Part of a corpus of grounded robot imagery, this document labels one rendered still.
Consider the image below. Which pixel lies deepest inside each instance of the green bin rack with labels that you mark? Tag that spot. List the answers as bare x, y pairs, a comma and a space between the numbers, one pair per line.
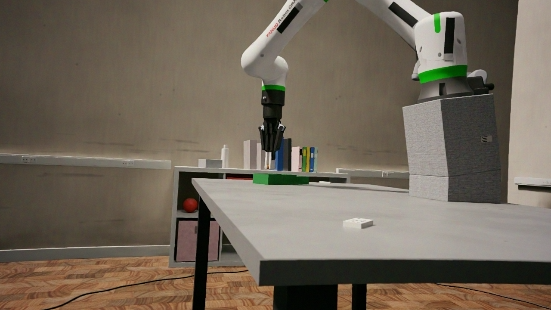
279, 179

